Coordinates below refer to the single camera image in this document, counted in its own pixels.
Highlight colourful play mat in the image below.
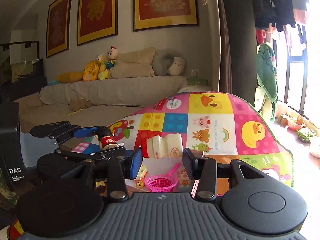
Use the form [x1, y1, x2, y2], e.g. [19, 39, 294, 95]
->
[71, 91, 294, 188]

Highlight red gold framed picture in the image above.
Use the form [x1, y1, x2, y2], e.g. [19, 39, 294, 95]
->
[133, 0, 199, 31]
[76, 0, 118, 46]
[46, 0, 72, 58]

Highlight pink unicorn squeeze toy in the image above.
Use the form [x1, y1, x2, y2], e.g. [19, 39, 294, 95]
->
[177, 169, 191, 186]

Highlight yellow cheese toy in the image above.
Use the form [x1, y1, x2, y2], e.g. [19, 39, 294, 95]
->
[135, 164, 148, 181]

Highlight yellow orange backpack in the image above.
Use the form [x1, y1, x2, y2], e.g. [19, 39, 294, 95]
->
[82, 61, 99, 81]

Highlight brown plush toy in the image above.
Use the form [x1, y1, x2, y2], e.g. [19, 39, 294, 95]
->
[70, 98, 92, 112]

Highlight beige covered sofa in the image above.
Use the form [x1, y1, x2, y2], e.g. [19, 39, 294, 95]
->
[17, 76, 212, 133]

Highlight dark curtain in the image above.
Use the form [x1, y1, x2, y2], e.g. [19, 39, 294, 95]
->
[222, 0, 257, 105]

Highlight yellow pillow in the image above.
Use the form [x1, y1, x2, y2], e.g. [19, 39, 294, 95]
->
[56, 72, 82, 83]

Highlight pink plastic basket scoop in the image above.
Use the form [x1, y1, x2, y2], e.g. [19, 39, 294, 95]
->
[145, 164, 180, 193]

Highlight beige cushion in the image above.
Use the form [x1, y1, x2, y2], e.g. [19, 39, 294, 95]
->
[110, 47, 156, 79]

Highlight doll with green shirt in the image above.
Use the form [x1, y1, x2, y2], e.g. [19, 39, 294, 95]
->
[106, 46, 119, 70]

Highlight yellow duck plush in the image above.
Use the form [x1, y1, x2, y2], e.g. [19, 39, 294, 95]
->
[96, 54, 110, 81]

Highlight glass fish tank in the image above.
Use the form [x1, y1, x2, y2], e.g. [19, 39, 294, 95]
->
[1, 41, 47, 103]

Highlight wooden doll red shirt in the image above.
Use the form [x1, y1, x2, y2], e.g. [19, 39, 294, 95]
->
[94, 126, 124, 150]

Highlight yoghurt drink bottle toy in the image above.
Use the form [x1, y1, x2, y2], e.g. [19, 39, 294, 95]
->
[146, 133, 183, 159]

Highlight grey neck pillow bear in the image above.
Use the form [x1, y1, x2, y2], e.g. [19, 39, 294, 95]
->
[152, 49, 186, 76]

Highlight dark hanging clothes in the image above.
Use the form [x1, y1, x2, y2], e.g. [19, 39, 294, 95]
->
[251, 0, 296, 32]

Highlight green hanging towel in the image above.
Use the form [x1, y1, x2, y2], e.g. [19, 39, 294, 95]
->
[256, 43, 278, 122]

